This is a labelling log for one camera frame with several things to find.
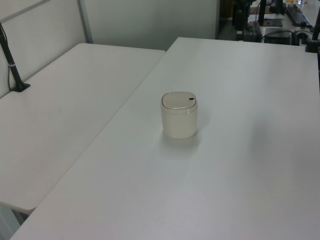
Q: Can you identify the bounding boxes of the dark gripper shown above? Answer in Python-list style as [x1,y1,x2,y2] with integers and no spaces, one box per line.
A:
[233,8,246,37]

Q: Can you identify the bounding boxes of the cream plastic trash bin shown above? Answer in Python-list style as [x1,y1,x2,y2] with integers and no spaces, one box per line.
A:
[159,91,200,139]

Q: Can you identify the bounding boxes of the green and black device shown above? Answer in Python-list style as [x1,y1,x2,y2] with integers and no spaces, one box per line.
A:
[243,21,263,43]

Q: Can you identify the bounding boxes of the black monitor stand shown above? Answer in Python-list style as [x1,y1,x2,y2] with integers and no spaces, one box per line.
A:
[258,0,268,26]

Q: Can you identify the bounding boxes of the black electronics box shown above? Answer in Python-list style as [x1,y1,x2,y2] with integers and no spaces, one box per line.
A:
[263,27,294,45]

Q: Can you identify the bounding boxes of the white paper sheets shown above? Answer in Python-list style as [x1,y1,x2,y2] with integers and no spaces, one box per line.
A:
[248,12,285,21]

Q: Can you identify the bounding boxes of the black keyboard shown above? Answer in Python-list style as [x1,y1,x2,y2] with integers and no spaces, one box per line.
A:
[284,3,314,29]

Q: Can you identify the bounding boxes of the white side table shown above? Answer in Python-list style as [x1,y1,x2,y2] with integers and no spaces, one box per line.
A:
[0,42,167,212]

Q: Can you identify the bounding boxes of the black clamp mount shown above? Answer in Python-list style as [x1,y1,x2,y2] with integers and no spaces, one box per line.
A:
[303,0,320,54]

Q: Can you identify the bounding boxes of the grey metal partition post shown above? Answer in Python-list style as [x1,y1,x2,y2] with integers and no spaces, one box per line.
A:
[76,0,94,44]

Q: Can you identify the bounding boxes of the black camera stand pole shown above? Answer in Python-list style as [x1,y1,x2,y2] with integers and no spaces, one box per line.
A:
[0,21,31,93]

